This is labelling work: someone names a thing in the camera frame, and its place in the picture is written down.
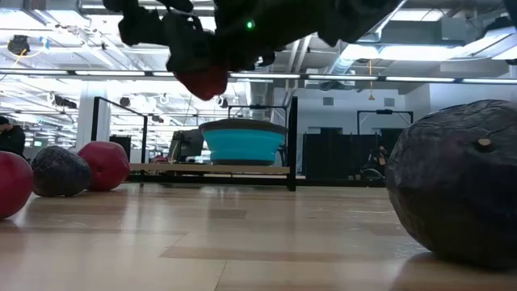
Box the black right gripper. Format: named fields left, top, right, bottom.
left=163, top=11, right=219, bottom=78

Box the large dark red fruit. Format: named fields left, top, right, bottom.
left=174, top=65, right=229, bottom=102

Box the red round fruit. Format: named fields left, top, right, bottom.
left=77, top=141, right=131, bottom=192

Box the dark purple plum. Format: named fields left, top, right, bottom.
left=385, top=99, right=517, bottom=270
left=31, top=145, right=93, bottom=198

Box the small red fruit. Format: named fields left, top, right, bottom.
left=0, top=150, right=34, bottom=220

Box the ceiling light strip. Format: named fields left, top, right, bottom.
left=0, top=68, right=174, bottom=78
left=385, top=75, right=517, bottom=85
left=229, top=72, right=379, bottom=82

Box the background monitor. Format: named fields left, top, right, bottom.
left=168, top=128, right=205, bottom=163

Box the blue collapsible bowl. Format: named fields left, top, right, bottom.
left=198, top=117, right=289, bottom=167

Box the black ceiling device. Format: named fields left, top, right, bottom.
left=6, top=34, right=32, bottom=56

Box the black partition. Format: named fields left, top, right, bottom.
left=302, top=127, right=401, bottom=181

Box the person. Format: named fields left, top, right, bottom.
left=0, top=116, right=27, bottom=161

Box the wide ceiling light panel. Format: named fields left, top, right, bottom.
left=341, top=42, right=517, bottom=62

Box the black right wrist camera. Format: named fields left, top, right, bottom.
left=118, top=6, right=167, bottom=46

